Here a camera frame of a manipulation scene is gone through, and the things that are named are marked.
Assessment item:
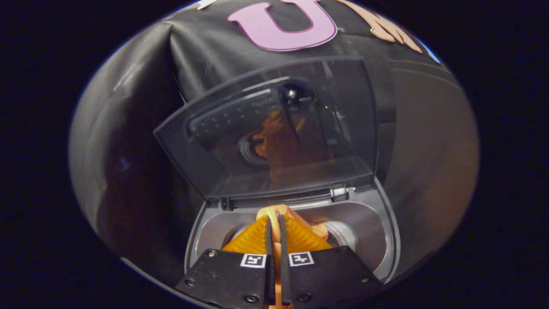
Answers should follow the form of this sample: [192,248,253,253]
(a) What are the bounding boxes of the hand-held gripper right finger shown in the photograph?
[277,214,384,306]

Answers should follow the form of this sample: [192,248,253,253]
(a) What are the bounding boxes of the black backdrop cloth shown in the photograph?
[69,0,455,275]

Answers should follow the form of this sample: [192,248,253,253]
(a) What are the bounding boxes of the orange clothes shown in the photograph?
[256,204,331,309]

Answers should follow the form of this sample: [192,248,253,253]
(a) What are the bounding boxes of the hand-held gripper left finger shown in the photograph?
[175,215,275,306]

